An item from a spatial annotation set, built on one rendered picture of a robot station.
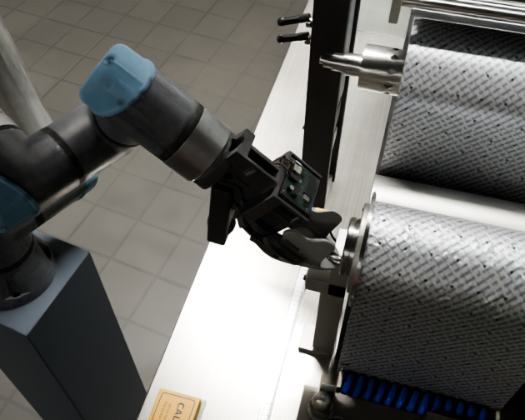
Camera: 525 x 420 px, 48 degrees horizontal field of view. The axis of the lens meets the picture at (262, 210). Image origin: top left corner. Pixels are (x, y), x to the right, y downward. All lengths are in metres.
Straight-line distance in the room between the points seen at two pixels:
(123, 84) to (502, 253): 0.45
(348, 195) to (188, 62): 1.94
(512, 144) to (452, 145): 0.07
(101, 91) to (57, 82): 2.51
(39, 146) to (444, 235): 0.46
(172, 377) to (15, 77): 0.55
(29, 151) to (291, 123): 0.84
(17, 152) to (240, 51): 2.53
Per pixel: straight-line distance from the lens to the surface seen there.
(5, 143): 0.68
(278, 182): 0.64
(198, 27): 3.32
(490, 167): 0.88
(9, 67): 1.00
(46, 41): 3.40
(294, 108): 1.45
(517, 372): 0.84
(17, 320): 1.18
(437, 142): 0.85
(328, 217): 0.72
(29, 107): 1.03
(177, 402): 1.01
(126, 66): 0.61
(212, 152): 0.62
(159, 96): 0.61
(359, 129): 1.41
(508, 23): 0.82
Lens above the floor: 1.86
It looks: 51 degrees down
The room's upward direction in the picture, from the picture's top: straight up
